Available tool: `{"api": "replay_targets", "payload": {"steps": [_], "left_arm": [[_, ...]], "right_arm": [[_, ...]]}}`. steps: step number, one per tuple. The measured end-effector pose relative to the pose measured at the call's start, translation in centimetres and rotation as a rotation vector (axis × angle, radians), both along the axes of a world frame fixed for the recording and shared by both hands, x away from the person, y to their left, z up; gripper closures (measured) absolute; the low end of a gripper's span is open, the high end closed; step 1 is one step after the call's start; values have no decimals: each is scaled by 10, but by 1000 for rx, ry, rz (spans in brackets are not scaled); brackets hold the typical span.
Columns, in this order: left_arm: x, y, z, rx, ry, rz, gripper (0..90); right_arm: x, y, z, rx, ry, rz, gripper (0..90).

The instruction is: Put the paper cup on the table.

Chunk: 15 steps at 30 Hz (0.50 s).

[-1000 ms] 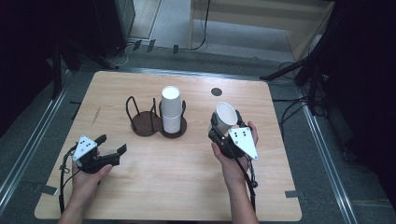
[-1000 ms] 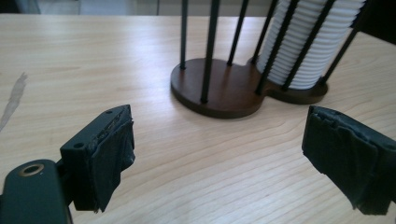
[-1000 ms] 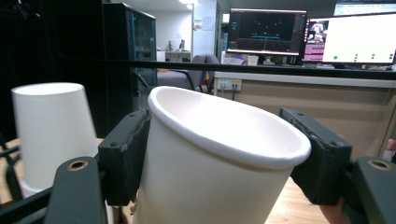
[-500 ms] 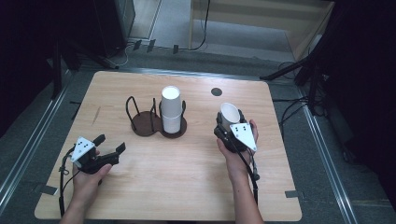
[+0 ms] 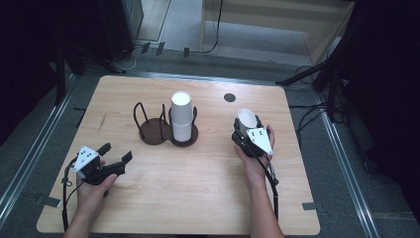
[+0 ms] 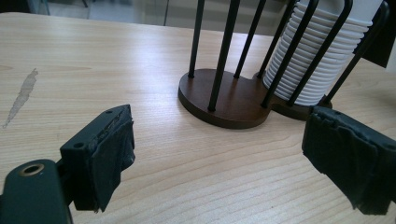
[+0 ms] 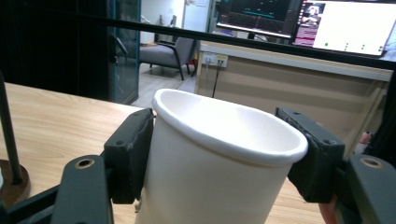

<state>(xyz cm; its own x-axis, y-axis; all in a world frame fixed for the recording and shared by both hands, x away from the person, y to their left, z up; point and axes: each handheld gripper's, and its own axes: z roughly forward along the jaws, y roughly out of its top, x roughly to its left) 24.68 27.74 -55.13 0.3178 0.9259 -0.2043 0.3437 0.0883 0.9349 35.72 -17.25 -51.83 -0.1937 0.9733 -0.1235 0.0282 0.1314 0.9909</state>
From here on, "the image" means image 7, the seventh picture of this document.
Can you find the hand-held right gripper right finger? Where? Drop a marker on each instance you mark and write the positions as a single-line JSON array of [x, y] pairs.
[[320, 165]]

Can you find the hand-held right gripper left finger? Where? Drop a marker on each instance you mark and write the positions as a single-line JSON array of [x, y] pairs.
[[129, 155]]

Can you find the white paper cup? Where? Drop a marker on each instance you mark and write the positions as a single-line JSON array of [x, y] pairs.
[[211, 174]]

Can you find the dark brown cup holder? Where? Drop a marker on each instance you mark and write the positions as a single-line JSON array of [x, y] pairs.
[[12, 186]]

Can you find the beige wooden counter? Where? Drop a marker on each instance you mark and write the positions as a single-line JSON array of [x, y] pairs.
[[280, 90]]

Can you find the grey armchair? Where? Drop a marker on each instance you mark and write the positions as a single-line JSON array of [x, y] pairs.
[[169, 54]]

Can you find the dark glass-door cabinet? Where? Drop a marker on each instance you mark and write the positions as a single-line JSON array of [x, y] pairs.
[[62, 53]]

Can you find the white-screen monitor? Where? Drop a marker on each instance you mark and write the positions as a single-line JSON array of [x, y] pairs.
[[348, 25]]

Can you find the dark-screen monitor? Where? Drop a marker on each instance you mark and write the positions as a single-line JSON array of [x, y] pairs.
[[258, 15]]

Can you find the white wall power outlet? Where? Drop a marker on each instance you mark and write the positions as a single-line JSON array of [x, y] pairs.
[[215, 59]]

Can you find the black metal frame bar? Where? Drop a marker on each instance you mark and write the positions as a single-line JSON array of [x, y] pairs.
[[193, 34]]

